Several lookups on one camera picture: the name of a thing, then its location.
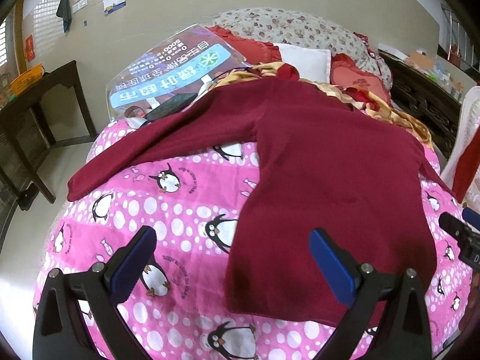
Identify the maroon red sweater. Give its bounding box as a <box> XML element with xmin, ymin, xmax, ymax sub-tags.
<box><xmin>67</xmin><ymin>76</ymin><xmax>439</xmax><ymax>324</ymax></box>

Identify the red garment on chair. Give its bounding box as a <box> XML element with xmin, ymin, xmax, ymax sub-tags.
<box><xmin>451</xmin><ymin>128</ymin><xmax>480</xmax><ymax>202</ymax></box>

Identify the dark carved wooden cabinet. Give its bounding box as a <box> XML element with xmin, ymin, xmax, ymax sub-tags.
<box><xmin>379</xmin><ymin>51</ymin><xmax>461</xmax><ymax>159</ymax></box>

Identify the golden red floral blanket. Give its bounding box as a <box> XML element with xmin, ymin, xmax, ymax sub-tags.
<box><xmin>204</xmin><ymin>62</ymin><xmax>434</xmax><ymax>150</ymax></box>

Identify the pink penguin quilt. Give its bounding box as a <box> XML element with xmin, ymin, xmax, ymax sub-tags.
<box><xmin>35</xmin><ymin>142</ymin><xmax>473</xmax><ymax>359</ymax></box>

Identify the red heart pillow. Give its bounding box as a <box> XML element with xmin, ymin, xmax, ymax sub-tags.
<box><xmin>330</xmin><ymin>54</ymin><xmax>391</xmax><ymax>106</ymax></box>

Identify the dark wooden side table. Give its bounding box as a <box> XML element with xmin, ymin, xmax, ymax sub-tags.
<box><xmin>1</xmin><ymin>60</ymin><xmax>98</xmax><ymax>211</ymax></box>

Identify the white pillow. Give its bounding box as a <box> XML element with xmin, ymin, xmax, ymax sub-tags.
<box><xmin>275</xmin><ymin>43</ymin><xmax>331</xmax><ymax>84</ymax></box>

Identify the yellow box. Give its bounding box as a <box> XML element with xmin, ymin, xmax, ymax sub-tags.
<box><xmin>10</xmin><ymin>63</ymin><xmax>45</xmax><ymax>97</ymax></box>

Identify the floral grey folded duvet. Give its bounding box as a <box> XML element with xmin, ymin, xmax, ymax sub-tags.
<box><xmin>212</xmin><ymin>7</ymin><xmax>393</xmax><ymax>89</ymax></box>

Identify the red ruffled pillow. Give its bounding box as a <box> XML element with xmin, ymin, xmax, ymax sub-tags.
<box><xmin>208</xmin><ymin>25</ymin><xmax>282</xmax><ymax>65</ymax></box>

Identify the clear printed plastic bag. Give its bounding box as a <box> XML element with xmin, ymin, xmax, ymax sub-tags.
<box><xmin>106</xmin><ymin>24</ymin><xmax>249</xmax><ymax>122</ymax></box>

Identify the dark hanging cloth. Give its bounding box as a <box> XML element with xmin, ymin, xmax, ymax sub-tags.
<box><xmin>56</xmin><ymin>0</ymin><xmax>72</xmax><ymax>33</ymax></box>

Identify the red wall sticker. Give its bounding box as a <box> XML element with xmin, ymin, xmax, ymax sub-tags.
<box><xmin>24</xmin><ymin>34</ymin><xmax>36</xmax><ymax>63</ymax></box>

